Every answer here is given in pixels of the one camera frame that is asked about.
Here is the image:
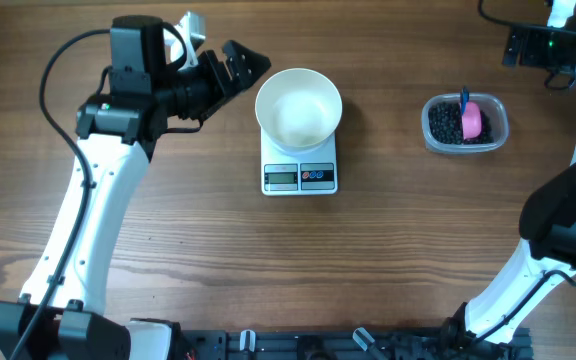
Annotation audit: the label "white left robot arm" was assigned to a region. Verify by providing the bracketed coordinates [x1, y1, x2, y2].
[0, 13, 271, 359]

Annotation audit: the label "pink measuring scoop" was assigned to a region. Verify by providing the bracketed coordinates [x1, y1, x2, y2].
[459, 87, 482, 140]

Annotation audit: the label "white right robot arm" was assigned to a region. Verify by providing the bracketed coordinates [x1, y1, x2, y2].
[438, 1, 576, 359]

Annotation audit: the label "white bowl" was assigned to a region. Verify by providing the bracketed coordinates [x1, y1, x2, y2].
[254, 68, 343, 152]

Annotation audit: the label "black beans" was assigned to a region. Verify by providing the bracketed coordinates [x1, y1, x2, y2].
[428, 102, 494, 145]

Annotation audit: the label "black mounting rail base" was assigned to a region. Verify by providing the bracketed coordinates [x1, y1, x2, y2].
[172, 328, 534, 360]

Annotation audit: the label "clear plastic container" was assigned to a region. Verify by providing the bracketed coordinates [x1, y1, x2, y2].
[421, 90, 509, 155]

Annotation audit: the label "white digital kitchen scale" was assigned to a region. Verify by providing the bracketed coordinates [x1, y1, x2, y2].
[261, 131, 338, 196]

